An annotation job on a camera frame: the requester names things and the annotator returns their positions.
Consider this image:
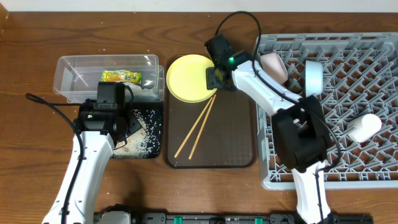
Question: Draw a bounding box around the pile of rice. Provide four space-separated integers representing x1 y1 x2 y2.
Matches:
112 109 162 159

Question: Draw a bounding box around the wooden chopstick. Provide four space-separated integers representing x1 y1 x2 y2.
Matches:
188 95 217 160
174 97 213 158

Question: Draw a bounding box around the light blue bowl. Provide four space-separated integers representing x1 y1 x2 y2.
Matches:
305 60 323 97

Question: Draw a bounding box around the white rice bowl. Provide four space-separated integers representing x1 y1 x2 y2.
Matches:
260 52 288 85

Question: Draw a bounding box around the black food waste tray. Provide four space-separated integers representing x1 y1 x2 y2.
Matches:
74 100 163 159

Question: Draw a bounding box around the left wooden chopstick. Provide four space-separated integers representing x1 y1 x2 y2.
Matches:
174 97 213 158

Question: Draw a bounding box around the yellow plate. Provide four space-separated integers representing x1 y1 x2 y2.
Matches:
166 54 217 103

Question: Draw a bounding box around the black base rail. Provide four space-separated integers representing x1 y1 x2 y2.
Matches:
93 212 374 224

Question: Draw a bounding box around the brown serving tray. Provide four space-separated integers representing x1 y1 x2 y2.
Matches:
164 90 256 169

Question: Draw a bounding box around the green snack wrapper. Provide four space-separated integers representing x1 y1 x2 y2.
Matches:
101 70 142 84

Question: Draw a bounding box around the white napkin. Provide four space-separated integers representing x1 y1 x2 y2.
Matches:
125 82 157 100

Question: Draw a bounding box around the white cup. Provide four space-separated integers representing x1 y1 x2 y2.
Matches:
347 114 382 142

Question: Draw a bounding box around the grey dishwasher rack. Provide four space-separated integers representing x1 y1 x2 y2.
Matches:
254 32 397 189

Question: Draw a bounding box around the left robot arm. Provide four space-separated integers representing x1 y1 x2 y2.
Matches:
42 102 141 223

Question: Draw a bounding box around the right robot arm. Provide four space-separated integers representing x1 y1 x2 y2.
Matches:
207 50 335 223

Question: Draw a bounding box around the right wooden chopstick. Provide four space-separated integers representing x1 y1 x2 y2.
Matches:
188 95 217 160

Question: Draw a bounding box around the clear plastic waste bin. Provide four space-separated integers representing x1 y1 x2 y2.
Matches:
53 54 165 103

